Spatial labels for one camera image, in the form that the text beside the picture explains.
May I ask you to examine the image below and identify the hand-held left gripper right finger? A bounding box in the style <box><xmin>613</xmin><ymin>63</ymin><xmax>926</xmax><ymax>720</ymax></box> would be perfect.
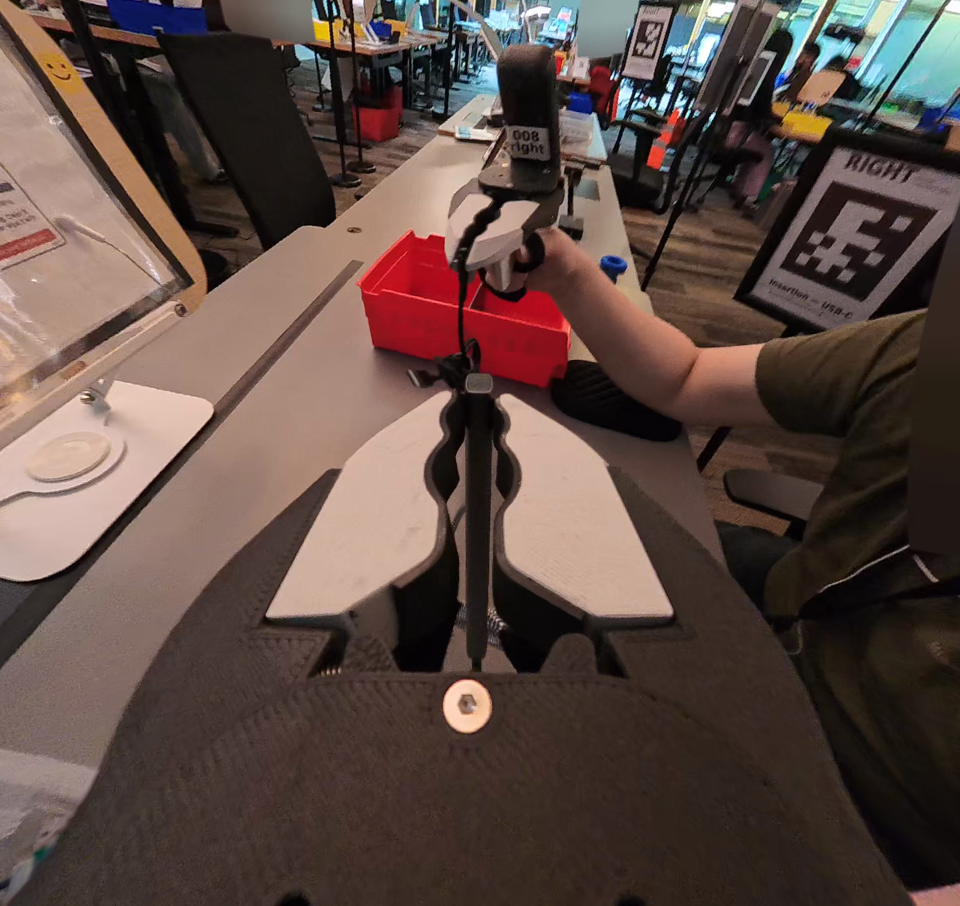
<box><xmin>491</xmin><ymin>394</ymin><xmax>676</xmax><ymax>671</ymax></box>

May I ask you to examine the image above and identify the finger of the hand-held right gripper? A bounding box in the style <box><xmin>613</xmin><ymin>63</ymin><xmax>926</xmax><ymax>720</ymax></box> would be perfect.
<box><xmin>445</xmin><ymin>192</ymin><xmax>500</xmax><ymax>271</ymax></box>
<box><xmin>465</xmin><ymin>201</ymin><xmax>543</xmax><ymax>273</ymax></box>

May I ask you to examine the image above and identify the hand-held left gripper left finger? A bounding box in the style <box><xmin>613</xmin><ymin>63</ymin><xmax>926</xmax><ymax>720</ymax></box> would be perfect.
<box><xmin>264</xmin><ymin>392</ymin><xmax>460</xmax><ymax>671</ymax></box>

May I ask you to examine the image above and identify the black usb-c cable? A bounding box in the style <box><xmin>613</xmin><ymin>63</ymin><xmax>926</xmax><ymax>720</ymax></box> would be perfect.
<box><xmin>407</xmin><ymin>201</ymin><xmax>500</xmax><ymax>393</ymax></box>

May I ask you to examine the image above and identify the red plastic bin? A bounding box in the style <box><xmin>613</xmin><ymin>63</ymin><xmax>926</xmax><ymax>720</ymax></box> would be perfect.
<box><xmin>357</xmin><ymin>230</ymin><xmax>573</xmax><ymax>388</ymax></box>

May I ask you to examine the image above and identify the dark grey usb hub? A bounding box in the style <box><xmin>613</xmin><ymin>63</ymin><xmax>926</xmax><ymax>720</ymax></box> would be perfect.
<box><xmin>461</xmin><ymin>371</ymin><xmax>496</xmax><ymax>671</ymax></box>

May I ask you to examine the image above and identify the person's right forearm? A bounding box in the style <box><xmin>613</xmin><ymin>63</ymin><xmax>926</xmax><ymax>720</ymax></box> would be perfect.
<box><xmin>555</xmin><ymin>254</ymin><xmax>774</xmax><ymax>427</ymax></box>

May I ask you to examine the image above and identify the person's right hand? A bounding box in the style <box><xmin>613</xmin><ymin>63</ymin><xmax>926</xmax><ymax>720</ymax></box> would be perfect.
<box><xmin>517</xmin><ymin>227</ymin><xmax>595</xmax><ymax>301</ymax></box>

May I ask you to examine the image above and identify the black wrist rest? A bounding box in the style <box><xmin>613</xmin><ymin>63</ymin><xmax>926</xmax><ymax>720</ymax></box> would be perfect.
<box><xmin>551</xmin><ymin>359</ymin><xmax>684</xmax><ymax>444</ymax></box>

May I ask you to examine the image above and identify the black framed marker sign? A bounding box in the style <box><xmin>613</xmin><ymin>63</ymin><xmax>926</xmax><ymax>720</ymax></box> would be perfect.
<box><xmin>733</xmin><ymin>130</ymin><xmax>960</xmax><ymax>333</ymax></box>
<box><xmin>621</xmin><ymin>0</ymin><xmax>676</xmax><ymax>82</ymax></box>

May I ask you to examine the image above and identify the red storage crate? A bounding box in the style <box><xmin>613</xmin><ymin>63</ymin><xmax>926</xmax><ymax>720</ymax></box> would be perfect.
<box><xmin>352</xmin><ymin>85</ymin><xmax>406</xmax><ymax>142</ymax></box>

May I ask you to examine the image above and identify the yellow storage bin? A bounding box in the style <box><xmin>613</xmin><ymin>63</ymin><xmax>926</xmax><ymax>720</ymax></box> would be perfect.
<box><xmin>772</xmin><ymin>107</ymin><xmax>834</xmax><ymax>142</ymax></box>

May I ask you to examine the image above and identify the blue storage bin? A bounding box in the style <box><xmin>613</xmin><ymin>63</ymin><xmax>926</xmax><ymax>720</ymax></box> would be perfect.
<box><xmin>105</xmin><ymin>0</ymin><xmax>207</xmax><ymax>37</ymax></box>

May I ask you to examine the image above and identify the wood-framed screen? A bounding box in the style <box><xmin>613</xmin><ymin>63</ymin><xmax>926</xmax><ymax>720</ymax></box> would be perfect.
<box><xmin>0</xmin><ymin>0</ymin><xmax>209</xmax><ymax>442</ymax></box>

